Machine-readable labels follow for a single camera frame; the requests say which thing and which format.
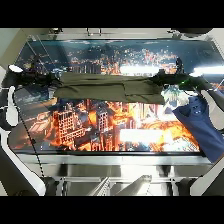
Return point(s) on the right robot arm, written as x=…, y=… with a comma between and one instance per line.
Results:
x=213, y=106

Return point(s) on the blue garment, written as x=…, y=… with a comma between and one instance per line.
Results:
x=203, y=125

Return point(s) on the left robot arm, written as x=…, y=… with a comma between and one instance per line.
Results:
x=11, y=111

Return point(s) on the olive green T-shirt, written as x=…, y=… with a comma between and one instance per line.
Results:
x=110, y=88

